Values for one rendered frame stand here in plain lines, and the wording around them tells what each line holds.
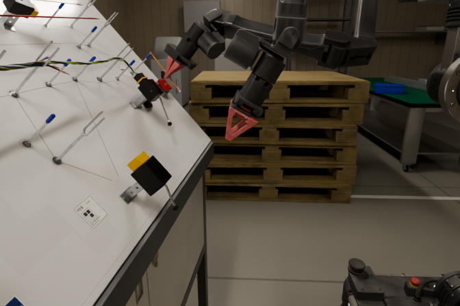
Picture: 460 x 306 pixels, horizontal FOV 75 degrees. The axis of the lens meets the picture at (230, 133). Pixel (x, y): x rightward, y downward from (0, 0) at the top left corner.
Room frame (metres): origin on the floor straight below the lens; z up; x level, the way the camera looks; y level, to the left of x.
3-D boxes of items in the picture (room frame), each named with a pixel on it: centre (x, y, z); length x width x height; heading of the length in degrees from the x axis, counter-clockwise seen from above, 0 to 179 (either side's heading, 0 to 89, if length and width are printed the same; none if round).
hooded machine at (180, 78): (6.23, 1.21, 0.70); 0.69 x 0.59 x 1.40; 175
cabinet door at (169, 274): (0.87, 0.16, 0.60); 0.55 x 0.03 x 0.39; 171
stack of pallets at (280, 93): (2.70, -0.36, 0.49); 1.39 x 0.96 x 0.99; 88
